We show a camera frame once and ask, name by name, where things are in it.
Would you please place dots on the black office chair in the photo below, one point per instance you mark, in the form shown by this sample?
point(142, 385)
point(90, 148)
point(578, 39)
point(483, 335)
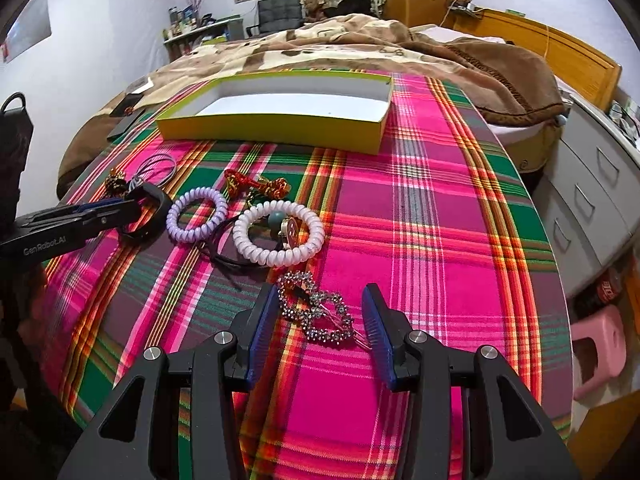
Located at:
point(275, 16)

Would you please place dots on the brown teddy bear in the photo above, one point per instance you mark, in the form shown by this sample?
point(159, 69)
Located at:
point(314, 10)

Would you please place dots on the white paper card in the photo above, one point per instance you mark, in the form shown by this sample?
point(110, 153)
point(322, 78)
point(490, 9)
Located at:
point(140, 85)

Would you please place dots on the yellow shallow cardboard box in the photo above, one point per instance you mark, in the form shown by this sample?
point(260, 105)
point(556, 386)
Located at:
point(346, 111)

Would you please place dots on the dark phone with red charm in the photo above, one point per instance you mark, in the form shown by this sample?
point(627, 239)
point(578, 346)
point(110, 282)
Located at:
point(126, 105)

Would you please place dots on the grey bedside drawer cabinet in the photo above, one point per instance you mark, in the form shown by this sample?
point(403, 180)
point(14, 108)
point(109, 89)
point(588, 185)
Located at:
point(588, 196)

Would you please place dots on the red gold knot ornament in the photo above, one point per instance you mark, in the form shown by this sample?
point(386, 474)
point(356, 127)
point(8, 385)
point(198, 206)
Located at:
point(239, 184)

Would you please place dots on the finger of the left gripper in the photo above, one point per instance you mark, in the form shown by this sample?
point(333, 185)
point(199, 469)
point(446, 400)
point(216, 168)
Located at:
point(116, 203)
point(114, 216)

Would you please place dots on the black bag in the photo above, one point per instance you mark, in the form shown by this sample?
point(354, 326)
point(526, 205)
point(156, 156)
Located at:
point(16, 134)

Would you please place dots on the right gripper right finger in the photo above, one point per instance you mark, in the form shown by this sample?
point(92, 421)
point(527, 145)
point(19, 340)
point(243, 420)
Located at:
point(386, 330)

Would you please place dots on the pink plastic stool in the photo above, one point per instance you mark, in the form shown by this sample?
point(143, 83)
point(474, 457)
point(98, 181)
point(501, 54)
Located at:
point(605, 329)

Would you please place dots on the wooden bed headboard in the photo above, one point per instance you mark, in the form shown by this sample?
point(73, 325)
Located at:
point(590, 72)

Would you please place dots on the plaid pink green tablecloth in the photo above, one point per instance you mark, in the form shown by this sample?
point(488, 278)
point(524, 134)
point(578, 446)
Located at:
point(439, 219)

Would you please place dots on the brown plush blanket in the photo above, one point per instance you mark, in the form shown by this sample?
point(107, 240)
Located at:
point(509, 85)

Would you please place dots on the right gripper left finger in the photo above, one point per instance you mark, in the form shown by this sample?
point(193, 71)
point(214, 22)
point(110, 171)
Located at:
point(252, 330)

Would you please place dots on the white desk shelf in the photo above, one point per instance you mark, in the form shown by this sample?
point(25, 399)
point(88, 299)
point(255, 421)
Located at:
point(229, 29)

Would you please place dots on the black smartphone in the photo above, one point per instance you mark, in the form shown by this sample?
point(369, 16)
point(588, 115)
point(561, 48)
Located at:
point(124, 125)

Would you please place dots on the black smart wristband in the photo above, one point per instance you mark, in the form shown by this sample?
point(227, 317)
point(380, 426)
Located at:
point(150, 221)

